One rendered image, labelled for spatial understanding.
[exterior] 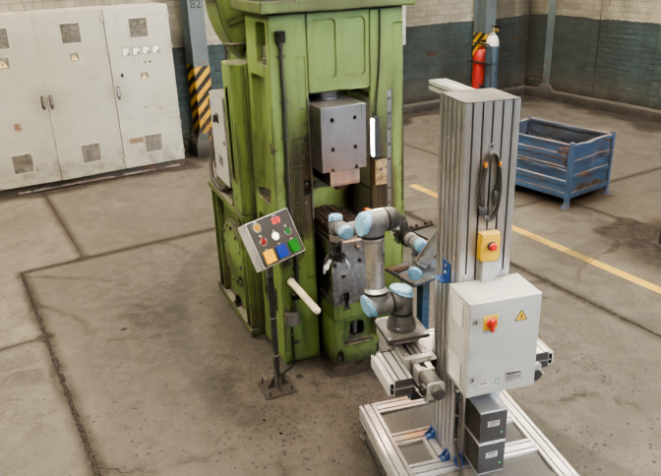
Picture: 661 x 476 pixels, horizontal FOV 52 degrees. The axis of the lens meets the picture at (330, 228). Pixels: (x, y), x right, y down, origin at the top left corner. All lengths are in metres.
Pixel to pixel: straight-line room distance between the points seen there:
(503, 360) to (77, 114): 6.86
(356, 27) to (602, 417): 2.74
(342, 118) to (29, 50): 5.35
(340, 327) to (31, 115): 5.44
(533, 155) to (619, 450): 4.24
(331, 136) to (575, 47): 9.04
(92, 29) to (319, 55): 5.12
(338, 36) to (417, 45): 7.68
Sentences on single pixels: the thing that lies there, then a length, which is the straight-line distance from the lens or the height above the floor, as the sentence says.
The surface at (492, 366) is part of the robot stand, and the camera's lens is 3.10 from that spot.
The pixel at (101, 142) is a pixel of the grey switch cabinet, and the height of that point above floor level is 0.50.
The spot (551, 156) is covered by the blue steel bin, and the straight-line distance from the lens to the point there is 7.64.
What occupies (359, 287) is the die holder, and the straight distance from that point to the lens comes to 4.45.
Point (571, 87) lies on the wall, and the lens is 12.85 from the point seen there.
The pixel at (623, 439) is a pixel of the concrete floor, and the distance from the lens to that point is 4.34.
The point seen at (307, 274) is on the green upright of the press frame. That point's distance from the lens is 4.49.
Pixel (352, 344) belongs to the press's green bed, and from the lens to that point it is 4.64.
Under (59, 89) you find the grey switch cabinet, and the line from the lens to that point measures 8.87.
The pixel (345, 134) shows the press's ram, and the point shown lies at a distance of 4.12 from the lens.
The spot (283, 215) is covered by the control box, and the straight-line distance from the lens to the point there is 4.03.
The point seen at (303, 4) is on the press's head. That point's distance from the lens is 4.00.
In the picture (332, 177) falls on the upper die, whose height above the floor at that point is 1.33.
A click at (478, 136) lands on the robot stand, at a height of 1.89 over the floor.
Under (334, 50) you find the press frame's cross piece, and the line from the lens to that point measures 4.17.
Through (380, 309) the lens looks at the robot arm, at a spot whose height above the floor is 0.98.
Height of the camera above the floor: 2.60
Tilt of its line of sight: 22 degrees down
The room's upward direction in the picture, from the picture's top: 2 degrees counter-clockwise
